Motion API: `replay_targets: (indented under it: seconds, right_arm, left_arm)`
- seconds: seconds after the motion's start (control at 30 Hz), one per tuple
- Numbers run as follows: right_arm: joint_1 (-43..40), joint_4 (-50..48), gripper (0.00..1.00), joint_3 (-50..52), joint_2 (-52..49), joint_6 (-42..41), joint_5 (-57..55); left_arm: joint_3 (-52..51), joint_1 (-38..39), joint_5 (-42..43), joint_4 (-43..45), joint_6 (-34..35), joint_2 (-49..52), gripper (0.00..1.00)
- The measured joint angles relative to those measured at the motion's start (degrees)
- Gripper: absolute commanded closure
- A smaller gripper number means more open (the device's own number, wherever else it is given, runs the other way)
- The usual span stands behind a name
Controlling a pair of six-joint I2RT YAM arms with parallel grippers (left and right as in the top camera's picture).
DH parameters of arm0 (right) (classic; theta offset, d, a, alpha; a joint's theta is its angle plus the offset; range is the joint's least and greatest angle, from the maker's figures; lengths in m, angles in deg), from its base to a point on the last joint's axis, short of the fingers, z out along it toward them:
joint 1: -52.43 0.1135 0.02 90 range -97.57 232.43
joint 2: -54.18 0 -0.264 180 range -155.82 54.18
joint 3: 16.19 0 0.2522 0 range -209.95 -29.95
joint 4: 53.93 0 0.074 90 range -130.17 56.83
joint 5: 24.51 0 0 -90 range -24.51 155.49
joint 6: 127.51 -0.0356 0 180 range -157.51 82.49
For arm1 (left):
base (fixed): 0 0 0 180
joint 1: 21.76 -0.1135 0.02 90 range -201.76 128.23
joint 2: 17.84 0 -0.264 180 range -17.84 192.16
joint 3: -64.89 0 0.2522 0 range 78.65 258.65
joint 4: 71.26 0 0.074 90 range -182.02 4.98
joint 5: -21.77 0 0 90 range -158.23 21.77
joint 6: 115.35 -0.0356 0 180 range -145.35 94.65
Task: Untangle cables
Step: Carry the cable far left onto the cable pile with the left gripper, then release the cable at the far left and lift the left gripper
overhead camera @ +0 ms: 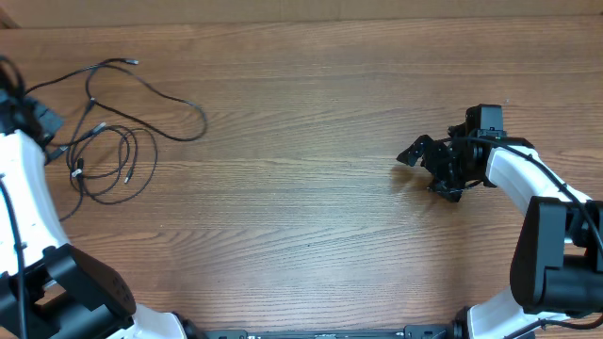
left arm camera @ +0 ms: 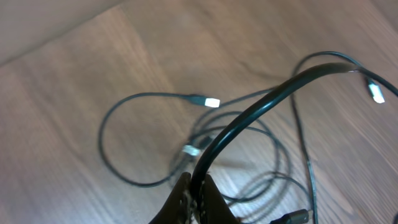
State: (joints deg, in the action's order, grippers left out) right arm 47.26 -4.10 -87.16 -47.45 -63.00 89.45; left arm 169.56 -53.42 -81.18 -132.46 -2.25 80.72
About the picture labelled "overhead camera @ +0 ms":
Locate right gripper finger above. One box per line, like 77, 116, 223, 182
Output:
428, 181, 464, 202
397, 135, 434, 167

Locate short black USB cable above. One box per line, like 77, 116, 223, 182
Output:
44, 121, 131, 222

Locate black USB-A cable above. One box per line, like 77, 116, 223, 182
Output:
25, 57, 209, 148

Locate thin black USB cable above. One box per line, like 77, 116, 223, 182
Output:
69, 122, 159, 206

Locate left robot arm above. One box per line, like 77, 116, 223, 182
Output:
1, 90, 199, 339

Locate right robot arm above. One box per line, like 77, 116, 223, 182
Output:
397, 104, 602, 338

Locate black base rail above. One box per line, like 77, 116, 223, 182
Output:
117, 323, 536, 339

